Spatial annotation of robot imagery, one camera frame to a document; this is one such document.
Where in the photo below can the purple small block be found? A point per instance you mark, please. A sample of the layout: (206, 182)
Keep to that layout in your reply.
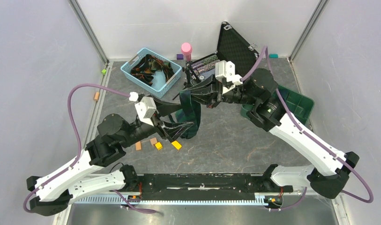
(179, 56)

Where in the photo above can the yellow rectangular block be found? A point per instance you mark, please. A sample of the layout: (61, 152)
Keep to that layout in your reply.
(176, 145)

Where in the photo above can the orange block on rail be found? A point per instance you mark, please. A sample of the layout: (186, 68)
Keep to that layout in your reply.
(96, 96)

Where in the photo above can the green compartment tray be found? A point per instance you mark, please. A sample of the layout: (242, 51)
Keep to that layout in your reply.
(297, 104)

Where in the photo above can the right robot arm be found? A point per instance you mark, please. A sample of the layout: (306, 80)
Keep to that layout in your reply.
(329, 169)

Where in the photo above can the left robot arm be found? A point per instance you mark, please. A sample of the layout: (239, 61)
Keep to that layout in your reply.
(53, 193)

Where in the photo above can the black open carrying case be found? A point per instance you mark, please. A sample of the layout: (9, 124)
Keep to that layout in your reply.
(231, 47)

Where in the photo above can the pile of dark ties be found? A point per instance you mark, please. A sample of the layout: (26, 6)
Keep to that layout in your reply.
(148, 66)

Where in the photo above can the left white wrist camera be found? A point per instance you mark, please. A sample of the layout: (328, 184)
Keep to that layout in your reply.
(145, 107)

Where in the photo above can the small yellow cube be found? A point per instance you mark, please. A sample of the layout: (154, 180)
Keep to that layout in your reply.
(158, 146)

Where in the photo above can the brown wooden block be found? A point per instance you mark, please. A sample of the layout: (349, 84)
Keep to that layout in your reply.
(153, 141)

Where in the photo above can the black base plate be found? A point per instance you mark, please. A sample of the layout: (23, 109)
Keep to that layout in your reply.
(202, 186)

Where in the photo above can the teal small block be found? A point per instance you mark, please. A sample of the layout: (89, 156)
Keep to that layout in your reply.
(273, 56)

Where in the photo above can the light blue perforated basket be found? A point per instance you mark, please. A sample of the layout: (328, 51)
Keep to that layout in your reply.
(159, 87)

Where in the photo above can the green navy striped tie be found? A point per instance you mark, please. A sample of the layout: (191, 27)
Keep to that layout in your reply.
(190, 112)

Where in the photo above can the aluminium slotted rail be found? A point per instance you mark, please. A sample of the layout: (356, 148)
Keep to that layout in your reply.
(270, 201)

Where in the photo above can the orange wooden block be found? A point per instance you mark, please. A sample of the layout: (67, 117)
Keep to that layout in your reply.
(138, 146)

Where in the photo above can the black small tripod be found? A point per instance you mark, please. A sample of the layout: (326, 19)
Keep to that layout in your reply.
(191, 78)

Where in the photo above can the pink cylinder on tripod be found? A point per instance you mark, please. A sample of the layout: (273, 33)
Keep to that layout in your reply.
(186, 50)

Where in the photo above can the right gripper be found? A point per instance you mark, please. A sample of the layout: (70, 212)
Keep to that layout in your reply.
(206, 85)

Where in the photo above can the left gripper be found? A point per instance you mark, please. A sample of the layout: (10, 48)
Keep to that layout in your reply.
(168, 130)

